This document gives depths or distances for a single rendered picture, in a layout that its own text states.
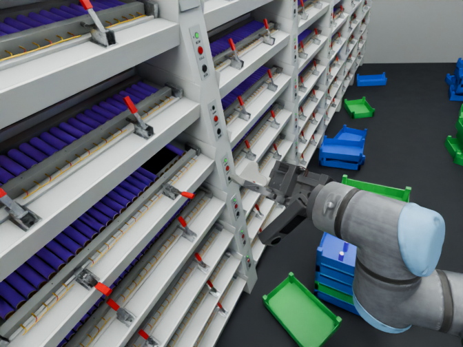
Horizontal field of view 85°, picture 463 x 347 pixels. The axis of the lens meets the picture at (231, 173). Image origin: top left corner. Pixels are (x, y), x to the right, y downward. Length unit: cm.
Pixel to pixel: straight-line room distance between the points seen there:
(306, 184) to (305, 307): 101
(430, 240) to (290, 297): 111
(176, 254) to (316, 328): 83
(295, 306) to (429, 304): 100
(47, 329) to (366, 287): 56
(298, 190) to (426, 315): 26
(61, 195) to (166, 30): 39
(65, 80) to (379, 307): 60
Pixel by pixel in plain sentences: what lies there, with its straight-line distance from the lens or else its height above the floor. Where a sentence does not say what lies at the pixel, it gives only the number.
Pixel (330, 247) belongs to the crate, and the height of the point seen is 32.
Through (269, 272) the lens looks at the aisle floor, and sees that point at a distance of 153.
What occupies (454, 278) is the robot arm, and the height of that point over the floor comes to 93.
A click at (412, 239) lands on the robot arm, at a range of 40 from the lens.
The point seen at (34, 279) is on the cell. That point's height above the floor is 94.
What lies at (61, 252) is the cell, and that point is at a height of 94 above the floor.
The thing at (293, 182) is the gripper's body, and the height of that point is 99.
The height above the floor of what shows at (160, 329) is 52.
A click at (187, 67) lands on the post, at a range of 68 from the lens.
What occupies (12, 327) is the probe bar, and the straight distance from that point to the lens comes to 63.
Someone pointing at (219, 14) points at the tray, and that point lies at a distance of 80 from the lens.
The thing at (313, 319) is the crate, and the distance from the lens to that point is 143.
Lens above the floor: 133
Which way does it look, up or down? 38 degrees down
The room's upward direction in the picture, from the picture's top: 12 degrees counter-clockwise
